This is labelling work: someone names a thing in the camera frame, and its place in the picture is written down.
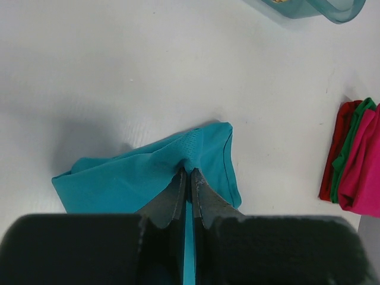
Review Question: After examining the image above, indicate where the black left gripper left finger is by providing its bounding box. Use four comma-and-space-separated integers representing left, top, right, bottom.
1, 169, 186, 284

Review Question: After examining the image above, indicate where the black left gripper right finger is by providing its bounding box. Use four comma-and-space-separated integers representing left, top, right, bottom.
191, 169, 371, 284

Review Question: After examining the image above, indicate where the teal t shirt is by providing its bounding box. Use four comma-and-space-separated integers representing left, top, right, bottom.
51, 122, 243, 285

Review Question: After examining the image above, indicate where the folded dark red t shirt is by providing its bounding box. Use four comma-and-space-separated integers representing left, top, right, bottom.
319, 100, 362, 201

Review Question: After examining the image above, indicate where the folded green t shirt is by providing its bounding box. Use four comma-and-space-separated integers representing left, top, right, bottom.
330, 97, 376, 204

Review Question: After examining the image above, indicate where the teal plastic bin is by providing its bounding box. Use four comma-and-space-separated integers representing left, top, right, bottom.
245, 0, 366, 24

